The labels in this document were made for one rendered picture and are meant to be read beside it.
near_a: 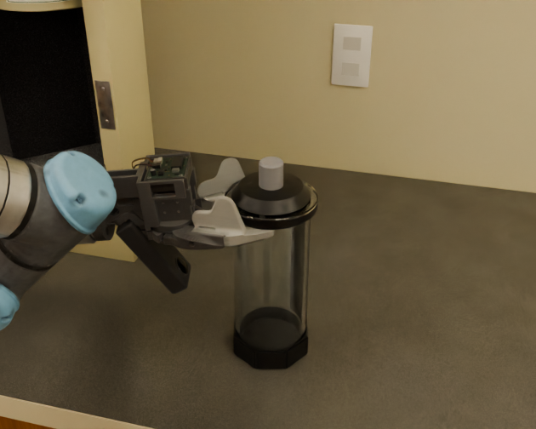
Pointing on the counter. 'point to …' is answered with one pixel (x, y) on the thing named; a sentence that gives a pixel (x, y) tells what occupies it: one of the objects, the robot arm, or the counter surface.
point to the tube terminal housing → (112, 29)
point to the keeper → (105, 105)
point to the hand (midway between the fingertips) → (268, 214)
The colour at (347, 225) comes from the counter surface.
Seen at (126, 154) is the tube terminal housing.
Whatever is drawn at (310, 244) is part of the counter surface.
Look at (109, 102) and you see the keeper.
